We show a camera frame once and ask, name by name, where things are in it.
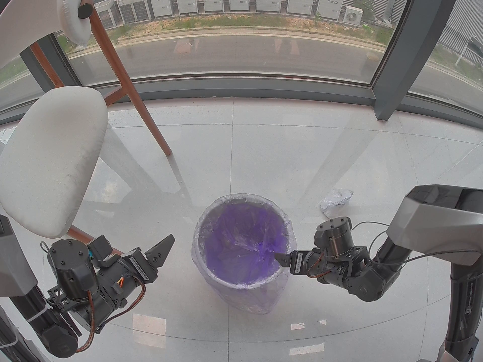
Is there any white cushioned wooden chair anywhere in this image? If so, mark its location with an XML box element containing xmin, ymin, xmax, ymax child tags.
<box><xmin>0</xmin><ymin>0</ymin><xmax>172</xmax><ymax>246</ymax></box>

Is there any window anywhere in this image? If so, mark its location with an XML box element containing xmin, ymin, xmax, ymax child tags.
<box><xmin>0</xmin><ymin>0</ymin><xmax>483</xmax><ymax>135</ymax></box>

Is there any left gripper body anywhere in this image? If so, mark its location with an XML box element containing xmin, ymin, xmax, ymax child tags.
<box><xmin>98</xmin><ymin>248</ymin><xmax>158</xmax><ymax>299</ymax></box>

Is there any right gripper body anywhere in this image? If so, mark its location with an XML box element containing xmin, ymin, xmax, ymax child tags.
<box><xmin>290</xmin><ymin>248</ymin><xmax>324</xmax><ymax>278</ymax></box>

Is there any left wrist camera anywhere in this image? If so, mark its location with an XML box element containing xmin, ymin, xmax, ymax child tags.
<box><xmin>88</xmin><ymin>235</ymin><xmax>114</xmax><ymax>267</ymax></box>

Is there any white trash bin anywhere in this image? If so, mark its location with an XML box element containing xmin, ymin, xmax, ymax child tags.
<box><xmin>196</xmin><ymin>196</ymin><xmax>289</xmax><ymax>312</ymax></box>

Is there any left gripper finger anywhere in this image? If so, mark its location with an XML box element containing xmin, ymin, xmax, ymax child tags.
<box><xmin>144</xmin><ymin>234</ymin><xmax>176</xmax><ymax>269</ymax></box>

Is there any purple plastic bag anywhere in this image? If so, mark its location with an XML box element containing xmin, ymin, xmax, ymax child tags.
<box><xmin>193</xmin><ymin>193</ymin><xmax>293</xmax><ymax>314</ymax></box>

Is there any white paper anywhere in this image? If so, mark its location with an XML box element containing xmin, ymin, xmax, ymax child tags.
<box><xmin>321</xmin><ymin>188</ymin><xmax>354</xmax><ymax>213</ymax></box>

